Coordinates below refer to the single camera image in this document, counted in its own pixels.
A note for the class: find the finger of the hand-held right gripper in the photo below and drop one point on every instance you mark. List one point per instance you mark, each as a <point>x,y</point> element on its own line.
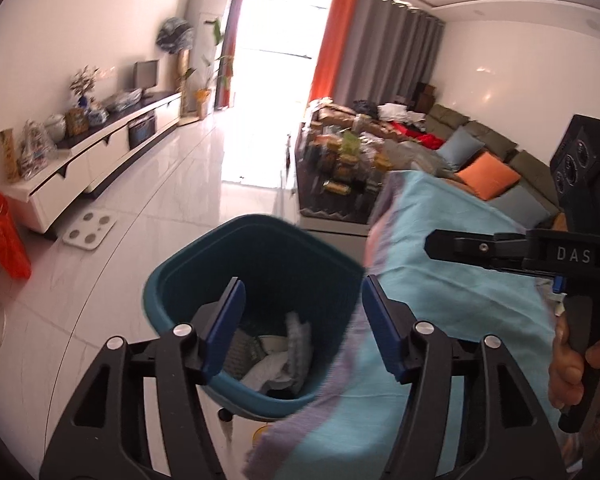
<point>470,249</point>

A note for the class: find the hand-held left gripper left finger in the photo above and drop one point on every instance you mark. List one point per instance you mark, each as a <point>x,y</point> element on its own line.
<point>225,325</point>

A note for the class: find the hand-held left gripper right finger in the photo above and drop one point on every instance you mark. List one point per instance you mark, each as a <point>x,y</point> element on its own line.
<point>380,325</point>

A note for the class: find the white tissue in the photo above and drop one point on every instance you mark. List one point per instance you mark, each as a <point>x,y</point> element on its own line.
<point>270,370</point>

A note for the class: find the teal plastic bin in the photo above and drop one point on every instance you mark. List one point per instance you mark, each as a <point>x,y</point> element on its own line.
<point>280,260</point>

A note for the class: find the person's right hand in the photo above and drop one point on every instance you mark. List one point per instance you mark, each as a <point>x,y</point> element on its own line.
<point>562,375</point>

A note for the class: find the long orange cushion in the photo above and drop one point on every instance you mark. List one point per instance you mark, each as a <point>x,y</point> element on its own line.
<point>560,222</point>

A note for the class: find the teal and grey blanket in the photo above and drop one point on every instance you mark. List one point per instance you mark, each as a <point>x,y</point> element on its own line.
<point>455,310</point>

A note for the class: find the large blue-grey cushion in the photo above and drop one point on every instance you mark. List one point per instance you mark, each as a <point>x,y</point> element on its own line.
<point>522,207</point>

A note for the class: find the square orange cushion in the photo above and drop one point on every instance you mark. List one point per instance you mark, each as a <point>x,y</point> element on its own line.
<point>487,175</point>

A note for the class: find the small blue-grey cushion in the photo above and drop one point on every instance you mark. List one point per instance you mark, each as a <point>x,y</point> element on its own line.
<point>460,147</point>

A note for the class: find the red cloth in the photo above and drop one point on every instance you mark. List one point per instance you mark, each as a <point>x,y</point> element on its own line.
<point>420,137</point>

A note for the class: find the green sectional sofa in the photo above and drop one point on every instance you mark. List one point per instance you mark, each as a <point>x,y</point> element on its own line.
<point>450,117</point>

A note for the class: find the pile of white clothes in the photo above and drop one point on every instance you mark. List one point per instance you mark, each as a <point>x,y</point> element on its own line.
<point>400,112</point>

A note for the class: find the brown box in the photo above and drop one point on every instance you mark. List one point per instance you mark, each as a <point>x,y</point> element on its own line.
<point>424,96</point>

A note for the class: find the white bathroom scale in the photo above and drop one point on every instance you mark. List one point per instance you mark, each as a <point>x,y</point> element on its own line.
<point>90,227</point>

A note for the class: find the black bag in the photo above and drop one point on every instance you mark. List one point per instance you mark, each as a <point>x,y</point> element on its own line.
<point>365,107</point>

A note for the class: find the white TV cabinet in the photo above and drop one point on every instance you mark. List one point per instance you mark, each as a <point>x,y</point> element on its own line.
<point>100,160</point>

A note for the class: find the orange and grey curtain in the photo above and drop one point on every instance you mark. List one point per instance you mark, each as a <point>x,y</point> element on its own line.
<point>375,45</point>

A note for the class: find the tall leafy plant in vase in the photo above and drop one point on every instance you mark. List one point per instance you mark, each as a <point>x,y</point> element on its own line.
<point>205,95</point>

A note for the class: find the red plastic bag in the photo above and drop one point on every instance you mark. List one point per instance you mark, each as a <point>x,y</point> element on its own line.
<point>7,245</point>

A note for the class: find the blue and white porcelain jar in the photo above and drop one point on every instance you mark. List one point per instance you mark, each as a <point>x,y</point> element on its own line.
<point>97,116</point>

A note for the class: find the clear plastic bag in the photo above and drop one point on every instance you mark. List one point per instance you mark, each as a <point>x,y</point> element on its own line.
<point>122,100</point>

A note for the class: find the framed picture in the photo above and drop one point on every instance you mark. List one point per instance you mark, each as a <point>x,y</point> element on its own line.
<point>76,121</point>

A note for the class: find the wrapped ship model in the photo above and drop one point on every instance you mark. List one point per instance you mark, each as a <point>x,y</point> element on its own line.
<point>35,150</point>

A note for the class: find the white ceramic jar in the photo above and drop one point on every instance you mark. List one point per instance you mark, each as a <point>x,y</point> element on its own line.
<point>56,127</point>

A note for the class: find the small black monitor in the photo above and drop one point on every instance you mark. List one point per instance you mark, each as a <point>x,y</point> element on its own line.
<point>146,75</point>

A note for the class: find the grey curtain with orange edge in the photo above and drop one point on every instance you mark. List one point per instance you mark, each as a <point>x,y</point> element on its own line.
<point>230,60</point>

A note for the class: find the tall yellow box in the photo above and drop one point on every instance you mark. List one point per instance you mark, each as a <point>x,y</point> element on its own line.
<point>10,155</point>

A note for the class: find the plant in blue vase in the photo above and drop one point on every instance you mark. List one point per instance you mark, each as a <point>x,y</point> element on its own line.
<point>84,85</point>

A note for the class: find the window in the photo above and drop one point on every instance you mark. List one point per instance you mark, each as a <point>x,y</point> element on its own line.
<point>285,30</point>

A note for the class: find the covered standing fan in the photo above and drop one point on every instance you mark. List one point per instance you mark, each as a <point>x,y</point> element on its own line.
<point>175,35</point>

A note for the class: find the white floor air conditioner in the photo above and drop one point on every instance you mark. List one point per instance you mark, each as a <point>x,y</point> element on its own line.
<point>205,20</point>

